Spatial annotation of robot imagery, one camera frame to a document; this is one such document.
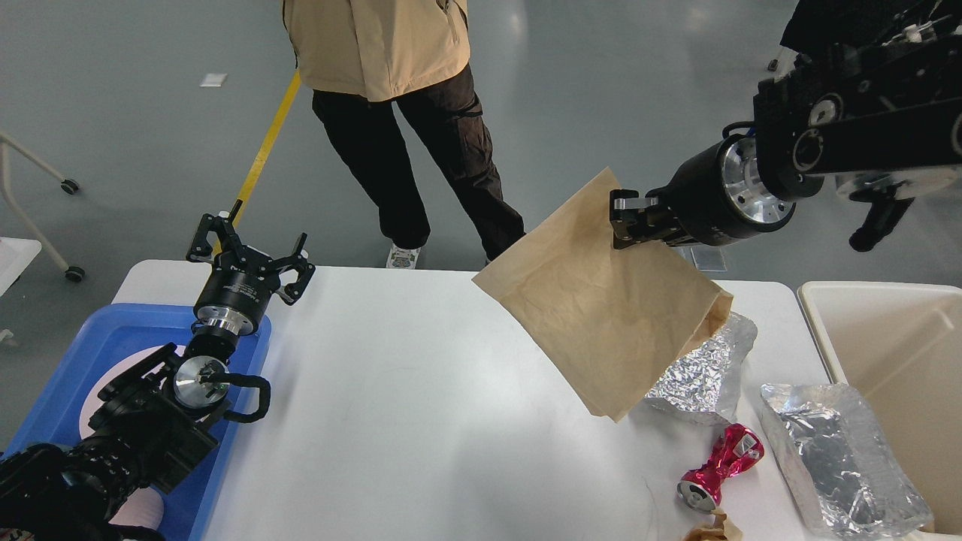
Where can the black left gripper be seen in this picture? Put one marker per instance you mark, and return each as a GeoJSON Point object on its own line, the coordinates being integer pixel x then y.
{"type": "Point", "coordinates": [235, 300]}

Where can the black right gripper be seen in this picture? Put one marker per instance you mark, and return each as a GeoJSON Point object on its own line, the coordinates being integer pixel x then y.
{"type": "Point", "coordinates": [717, 196]}

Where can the brown paper bag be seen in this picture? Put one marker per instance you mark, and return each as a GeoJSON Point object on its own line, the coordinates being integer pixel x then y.
{"type": "Point", "coordinates": [611, 320]}

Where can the aluminium foil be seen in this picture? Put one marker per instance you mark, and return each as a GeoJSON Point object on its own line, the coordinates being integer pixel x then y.
{"type": "Point", "coordinates": [704, 386]}

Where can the pink plate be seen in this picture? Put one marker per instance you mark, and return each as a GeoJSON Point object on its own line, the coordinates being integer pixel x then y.
{"type": "Point", "coordinates": [92, 402]}

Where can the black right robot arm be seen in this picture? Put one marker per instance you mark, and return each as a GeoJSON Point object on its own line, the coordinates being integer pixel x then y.
{"type": "Point", "coordinates": [872, 103]}

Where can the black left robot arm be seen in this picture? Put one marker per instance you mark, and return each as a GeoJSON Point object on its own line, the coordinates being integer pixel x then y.
{"type": "Point", "coordinates": [153, 425]}

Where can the right metal floor plate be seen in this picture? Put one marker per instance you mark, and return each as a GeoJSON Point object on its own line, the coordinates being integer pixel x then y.
{"type": "Point", "coordinates": [709, 259]}

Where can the person in beige jacket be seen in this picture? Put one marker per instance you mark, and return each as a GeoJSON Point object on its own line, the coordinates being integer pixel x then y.
{"type": "Point", "coordinates": [365, 62]}

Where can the white rolling table left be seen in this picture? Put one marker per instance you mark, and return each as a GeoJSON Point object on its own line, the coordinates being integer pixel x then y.
{"type": "Point", "coordinates": [19, 252]}

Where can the black jacket on chair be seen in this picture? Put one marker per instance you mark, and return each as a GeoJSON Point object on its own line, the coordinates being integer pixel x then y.
{"type": "Point", "coordinates": [803, 32]}

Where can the crushed pink can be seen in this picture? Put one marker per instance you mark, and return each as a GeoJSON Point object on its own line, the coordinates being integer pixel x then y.
{"type": "Point", "coordinates": [736, 450]}

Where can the beige plastic bin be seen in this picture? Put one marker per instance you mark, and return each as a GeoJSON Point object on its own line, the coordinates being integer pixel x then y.
{"type": "Point", "coordinates": [899, 345]}

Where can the brown paper scrap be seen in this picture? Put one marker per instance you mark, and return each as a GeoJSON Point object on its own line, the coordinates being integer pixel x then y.
{"type": "Point", "coordinates": [721, 528]}

